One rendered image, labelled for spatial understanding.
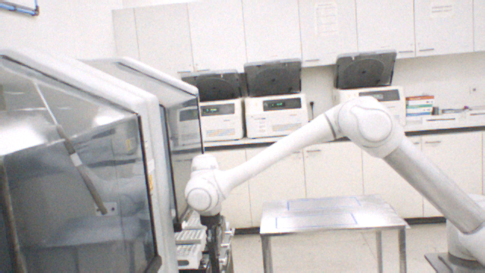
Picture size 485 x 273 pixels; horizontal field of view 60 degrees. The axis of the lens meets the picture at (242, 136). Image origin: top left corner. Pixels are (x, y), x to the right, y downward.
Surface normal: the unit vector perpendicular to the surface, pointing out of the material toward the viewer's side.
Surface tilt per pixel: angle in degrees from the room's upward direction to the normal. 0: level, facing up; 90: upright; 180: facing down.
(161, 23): 90
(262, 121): 90
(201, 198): 93
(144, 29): 90
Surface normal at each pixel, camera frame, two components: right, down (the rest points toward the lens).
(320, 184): -0.07, 0.15
